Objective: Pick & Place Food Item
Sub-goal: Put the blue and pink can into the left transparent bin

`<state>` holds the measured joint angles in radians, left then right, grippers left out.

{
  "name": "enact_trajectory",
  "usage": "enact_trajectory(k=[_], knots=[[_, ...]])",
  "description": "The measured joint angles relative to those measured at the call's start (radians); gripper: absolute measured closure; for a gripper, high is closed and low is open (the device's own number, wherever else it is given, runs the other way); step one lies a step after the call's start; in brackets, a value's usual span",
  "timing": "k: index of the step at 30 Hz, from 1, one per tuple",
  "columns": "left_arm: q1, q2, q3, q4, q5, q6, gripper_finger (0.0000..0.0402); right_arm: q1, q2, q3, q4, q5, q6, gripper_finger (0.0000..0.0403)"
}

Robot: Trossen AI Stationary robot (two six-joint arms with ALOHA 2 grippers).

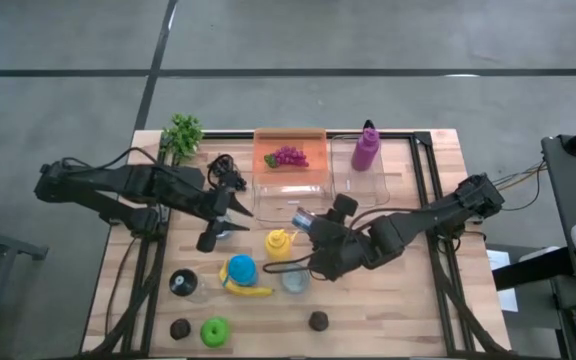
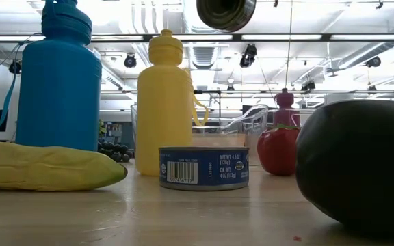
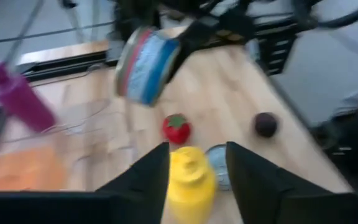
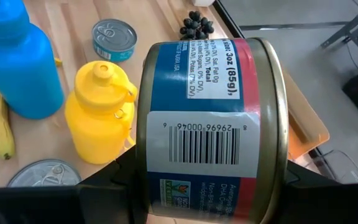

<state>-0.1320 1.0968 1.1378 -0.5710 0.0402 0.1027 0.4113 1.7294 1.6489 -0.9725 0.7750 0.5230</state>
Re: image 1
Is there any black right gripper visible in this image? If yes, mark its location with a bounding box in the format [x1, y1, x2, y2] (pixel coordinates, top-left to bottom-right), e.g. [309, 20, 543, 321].
[308, 192, 370, 282]

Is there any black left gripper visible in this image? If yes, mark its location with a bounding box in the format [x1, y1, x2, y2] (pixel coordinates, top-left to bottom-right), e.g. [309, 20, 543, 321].
[187, 174, 255, 254]

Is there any tuna can red blue label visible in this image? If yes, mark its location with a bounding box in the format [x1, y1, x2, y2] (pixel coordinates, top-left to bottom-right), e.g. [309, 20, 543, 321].
[291, 208, 320, 234]

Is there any yellow plastic sports bottle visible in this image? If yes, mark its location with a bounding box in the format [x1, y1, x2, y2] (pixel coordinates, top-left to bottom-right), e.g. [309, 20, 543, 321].
[264, 228, 300, 263]

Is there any blue plastic sports bottle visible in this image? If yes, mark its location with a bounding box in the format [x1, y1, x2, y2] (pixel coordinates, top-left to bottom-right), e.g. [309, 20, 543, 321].
[220, 253, 261, 289]

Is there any red toy grape bunch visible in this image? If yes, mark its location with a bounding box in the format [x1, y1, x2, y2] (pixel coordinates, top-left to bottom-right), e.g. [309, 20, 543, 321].
[263, 145, 311, 170]

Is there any clear bottle black cap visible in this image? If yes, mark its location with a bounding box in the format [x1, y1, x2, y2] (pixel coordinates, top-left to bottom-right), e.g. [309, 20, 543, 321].
[168, 267, 211, 305]

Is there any dark brown toy avocado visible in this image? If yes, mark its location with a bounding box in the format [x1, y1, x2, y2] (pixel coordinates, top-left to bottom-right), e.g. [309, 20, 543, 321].
[307, 310, 331, 333]
[169, 317, 193, 342]

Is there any purple plastic sports bottle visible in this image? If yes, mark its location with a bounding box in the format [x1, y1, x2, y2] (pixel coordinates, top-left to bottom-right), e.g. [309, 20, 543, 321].
[350, 127, 382, 173]

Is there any tuna can teal label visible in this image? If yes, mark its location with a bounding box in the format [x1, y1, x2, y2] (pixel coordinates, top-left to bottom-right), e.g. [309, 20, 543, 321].
[211, 213, 237, 241]

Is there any clear plastic bin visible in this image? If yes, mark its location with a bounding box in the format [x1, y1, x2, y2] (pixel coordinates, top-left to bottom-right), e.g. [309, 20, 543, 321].
[330, 133, 392, 209]
[251, 169, 337, 224]

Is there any black toy grape bunch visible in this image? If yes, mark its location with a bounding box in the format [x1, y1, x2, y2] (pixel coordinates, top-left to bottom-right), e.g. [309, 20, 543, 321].
[206, 153, 248, 193]

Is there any orange plastic bin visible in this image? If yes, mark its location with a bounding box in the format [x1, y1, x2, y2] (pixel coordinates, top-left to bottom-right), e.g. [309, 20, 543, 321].
[252, 127, 331, 188]

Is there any yellow toy banana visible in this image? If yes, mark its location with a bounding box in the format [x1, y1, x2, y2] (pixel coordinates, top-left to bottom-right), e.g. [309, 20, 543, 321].
[219, 259, 276, 298]

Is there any green plant white pot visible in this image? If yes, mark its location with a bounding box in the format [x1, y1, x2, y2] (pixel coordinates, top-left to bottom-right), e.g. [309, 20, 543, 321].
[160, 113, 205, 166]

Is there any green toy apple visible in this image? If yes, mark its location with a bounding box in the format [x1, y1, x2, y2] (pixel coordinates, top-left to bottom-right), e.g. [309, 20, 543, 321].
[199, 316, 232, 349]

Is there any white paper sheet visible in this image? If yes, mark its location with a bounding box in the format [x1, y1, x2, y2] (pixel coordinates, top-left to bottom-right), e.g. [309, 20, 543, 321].
[485, 248, 520, 314]

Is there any dark grey cart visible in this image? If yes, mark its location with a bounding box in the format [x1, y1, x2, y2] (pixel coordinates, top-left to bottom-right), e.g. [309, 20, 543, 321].
[540, 133, 576, 360]

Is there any black aluminium table frame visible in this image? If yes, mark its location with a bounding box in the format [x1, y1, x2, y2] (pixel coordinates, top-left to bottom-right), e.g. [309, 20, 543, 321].
[82, 130, 514, 359]

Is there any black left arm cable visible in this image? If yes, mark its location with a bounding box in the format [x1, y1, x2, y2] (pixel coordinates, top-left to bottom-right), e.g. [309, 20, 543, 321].
[60, 146, 162, 174]

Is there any yellow and black cable bundle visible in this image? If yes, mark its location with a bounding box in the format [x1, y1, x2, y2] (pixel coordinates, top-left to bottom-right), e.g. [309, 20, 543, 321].
[490, 159, 549, 212]

